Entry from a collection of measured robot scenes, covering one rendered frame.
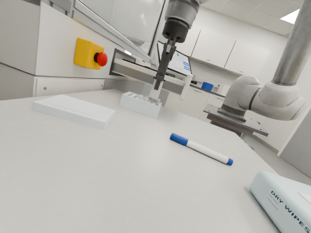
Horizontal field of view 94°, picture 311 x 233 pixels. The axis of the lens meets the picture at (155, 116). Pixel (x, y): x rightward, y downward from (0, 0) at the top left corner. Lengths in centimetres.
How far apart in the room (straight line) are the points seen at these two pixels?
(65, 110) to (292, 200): 35
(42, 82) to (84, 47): 14
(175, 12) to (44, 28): 32
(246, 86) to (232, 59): 332
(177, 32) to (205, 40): 374
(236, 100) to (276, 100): 21
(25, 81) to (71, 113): 17
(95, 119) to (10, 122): 11
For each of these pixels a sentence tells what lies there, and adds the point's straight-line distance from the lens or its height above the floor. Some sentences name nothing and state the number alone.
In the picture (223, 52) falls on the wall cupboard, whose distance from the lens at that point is 429.
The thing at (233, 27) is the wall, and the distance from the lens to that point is 487.
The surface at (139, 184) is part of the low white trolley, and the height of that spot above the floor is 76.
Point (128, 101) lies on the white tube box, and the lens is 45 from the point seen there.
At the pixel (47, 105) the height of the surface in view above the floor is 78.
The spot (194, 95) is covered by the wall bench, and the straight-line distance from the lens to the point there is 376.
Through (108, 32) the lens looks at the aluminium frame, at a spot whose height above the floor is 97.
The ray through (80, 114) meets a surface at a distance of 30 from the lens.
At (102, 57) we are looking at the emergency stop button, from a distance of 47.
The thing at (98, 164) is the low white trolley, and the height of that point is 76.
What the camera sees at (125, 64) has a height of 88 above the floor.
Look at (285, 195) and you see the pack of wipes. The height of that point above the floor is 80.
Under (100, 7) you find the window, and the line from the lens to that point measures 60.
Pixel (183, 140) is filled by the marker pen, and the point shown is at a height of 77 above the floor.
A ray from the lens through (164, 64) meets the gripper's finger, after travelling 45.
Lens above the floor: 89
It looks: 16 degrees down
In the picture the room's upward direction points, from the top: 19 degrees clockwise
